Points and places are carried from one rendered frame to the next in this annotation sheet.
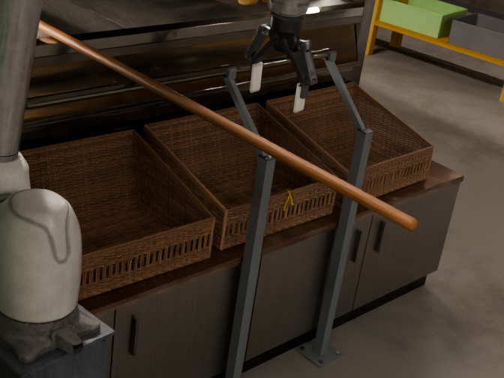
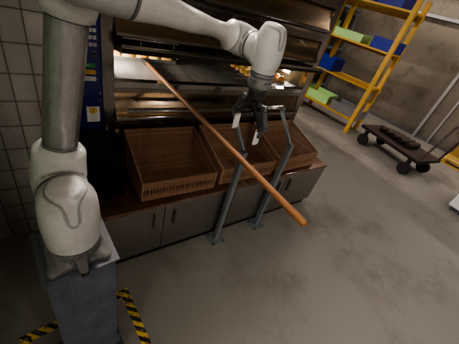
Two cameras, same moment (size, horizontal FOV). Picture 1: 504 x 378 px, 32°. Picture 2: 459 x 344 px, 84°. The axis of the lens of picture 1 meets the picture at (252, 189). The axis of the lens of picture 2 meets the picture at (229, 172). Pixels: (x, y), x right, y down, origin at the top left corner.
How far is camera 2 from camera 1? 0.96 m
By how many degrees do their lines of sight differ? 10
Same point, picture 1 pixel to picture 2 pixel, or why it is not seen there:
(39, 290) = (59, 241)
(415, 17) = (319, 95)
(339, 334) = (264, 217)
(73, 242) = (84, 216)
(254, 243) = (233, 185)
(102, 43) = (183, 87)
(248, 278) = (228, 198)
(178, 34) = (219, 88)
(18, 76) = (65, 101)
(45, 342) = (67, 266)
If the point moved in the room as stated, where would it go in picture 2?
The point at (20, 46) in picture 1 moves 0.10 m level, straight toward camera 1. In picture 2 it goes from (65, 81) to (45, 94)
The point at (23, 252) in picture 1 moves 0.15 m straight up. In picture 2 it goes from (45, 220) to (35, 177)
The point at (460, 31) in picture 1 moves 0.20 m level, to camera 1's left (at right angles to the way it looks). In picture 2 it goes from (334, 103) to (325, 100)
